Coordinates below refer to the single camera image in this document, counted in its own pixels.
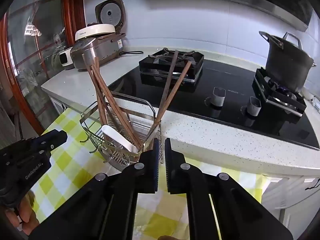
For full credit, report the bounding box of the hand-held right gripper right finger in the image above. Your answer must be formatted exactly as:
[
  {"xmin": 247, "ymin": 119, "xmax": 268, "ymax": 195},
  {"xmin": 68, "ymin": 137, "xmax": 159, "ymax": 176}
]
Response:
[{"xmin": 164, "ymin": 138, "xmax": 293, "ymax": 240}]

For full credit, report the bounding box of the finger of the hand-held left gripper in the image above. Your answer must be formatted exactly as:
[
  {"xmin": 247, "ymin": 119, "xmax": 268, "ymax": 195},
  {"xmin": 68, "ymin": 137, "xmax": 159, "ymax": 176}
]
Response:
[{"xmin": 35, "ymin": 129, "xmax": 68, "ymax": 155}]

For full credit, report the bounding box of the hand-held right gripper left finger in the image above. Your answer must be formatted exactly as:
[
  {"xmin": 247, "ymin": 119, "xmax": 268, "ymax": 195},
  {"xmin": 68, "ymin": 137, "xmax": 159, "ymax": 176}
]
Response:
[{"xmin": 29, "ymin": 138, "xmax": 161, "ymax": 240}]

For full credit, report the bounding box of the white plastic spoon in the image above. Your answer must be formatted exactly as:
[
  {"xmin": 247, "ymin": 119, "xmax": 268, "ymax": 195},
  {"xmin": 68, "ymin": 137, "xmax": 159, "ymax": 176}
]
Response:
[{"xmin": 101, "ymin": 125, "xmax": 139, "ymax": 153}]

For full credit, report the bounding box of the metal wire utensil rack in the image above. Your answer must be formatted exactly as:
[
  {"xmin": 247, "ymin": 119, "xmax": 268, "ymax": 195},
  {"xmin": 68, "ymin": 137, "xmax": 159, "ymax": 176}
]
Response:
[{"xmin": 79, "ymin": 92, "xmax": 163, "ymax": 172}]

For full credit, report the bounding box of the brown wooden chopstick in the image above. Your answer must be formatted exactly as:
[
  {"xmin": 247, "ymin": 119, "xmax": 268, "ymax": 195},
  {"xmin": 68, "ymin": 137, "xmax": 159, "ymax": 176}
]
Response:
[
  {"xmin": 92, "ymin": 66, "xmax": 143, "ymax": 148},
  {"xmin": 146, "ymin": 61, "xmax": 193, "ymax": 150},
  {"xmin": 82, "ymin": 54, "xmax": 142, "ymax": 150},
  {"xmin": 93, "ymin": 57, "xmax": 108, "ymax": 142}
]

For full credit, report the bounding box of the dark wooden chopstick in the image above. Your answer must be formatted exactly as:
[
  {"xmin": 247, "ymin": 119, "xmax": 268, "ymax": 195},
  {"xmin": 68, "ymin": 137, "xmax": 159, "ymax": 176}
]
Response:
[{"xmin": 149, "ymin": 49, "xmax": 179, "ymax": 144}]

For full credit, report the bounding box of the person's left hand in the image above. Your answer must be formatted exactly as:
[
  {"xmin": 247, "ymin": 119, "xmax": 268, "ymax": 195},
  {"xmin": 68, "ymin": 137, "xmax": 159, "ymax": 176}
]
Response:
[{"xmin": 4, "ymin": 189, "xmax": 40, "ymax": 236}]

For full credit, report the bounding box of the yellow checked tablecloth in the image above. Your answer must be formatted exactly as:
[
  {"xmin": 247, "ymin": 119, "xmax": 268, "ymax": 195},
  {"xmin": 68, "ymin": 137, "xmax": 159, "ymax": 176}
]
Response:
[{"xmin": 29, "ymin": 105, "xmax": 271, "ymax": 240}]

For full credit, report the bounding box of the wooden framed glass door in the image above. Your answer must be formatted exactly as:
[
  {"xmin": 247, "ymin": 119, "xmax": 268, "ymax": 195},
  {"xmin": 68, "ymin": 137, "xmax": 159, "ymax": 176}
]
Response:
[{"xmin": 0, "ymin": 0, "xmax": 87, "ymax": 137}]

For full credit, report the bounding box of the small white kitchen device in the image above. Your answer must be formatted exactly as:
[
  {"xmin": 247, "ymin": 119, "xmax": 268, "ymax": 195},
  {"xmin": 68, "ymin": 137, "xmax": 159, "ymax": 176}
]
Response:
[{"xmin": 58, "ymin": 47, "xmax": 75, "ymax": 70}]

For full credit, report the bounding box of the grey stove knob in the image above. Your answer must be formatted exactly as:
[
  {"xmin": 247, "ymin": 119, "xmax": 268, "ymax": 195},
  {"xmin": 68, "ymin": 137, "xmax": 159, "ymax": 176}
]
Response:
[
  {"xmin": 204, "ymin": 86, "xmax": 227, "ymax": 108},
  {"xmin": 241, "ymin": 96, "xmax": 262, "ymax": 117}
]

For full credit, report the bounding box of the black glass gas stove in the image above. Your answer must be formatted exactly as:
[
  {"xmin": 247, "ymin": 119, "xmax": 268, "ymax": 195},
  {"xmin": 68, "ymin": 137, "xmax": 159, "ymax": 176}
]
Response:
[{"xmin": 107, "ymin": 52, "xmax": 320, "ymax": 151}]

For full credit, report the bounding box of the silver cooker with white lid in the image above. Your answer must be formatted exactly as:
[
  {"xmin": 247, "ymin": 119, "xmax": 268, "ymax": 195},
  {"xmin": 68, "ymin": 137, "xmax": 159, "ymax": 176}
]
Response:
[{"xmin": 70, "ymin": 23, "xmax": 117, "ymax": 71}]

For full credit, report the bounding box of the black burner grate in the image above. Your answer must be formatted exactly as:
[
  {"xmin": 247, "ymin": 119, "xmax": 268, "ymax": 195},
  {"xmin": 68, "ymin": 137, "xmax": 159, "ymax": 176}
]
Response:
[
  {"xmin": 252, "ymin": 67, "xmax": 308, "ymax": 118},
  {"xmin": 138, "ymin": 47, "xmax": 205, "ymax": 82}
]

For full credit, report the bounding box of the brown rice cooker open lid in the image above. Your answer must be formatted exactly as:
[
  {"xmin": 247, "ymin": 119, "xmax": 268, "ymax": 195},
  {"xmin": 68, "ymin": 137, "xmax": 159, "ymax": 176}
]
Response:
[{"xmin": 94, "ymin": 0, "xmax": 127, "ymax": 61}]

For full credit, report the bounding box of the white kitchen cabinet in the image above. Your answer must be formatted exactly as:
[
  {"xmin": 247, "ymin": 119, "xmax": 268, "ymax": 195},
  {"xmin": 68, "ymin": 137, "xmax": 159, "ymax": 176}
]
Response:
[{"xmin": 259, "ymin": 175, "xmax": 320, "ymax": 232}]

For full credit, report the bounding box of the black cooking pot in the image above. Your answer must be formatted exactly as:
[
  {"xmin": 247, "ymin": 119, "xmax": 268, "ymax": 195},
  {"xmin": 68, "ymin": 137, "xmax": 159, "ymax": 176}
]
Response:
[{"xmin": 258, "ymin": 31, "xmax": 317, "ymax": 93}]

